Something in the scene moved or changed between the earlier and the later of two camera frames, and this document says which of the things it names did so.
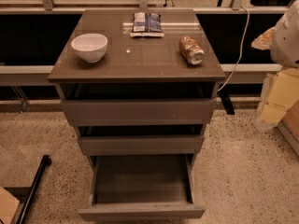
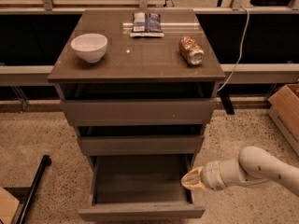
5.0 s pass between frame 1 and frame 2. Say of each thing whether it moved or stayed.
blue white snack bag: stayed
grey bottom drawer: stayed
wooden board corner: stayed
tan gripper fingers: moved
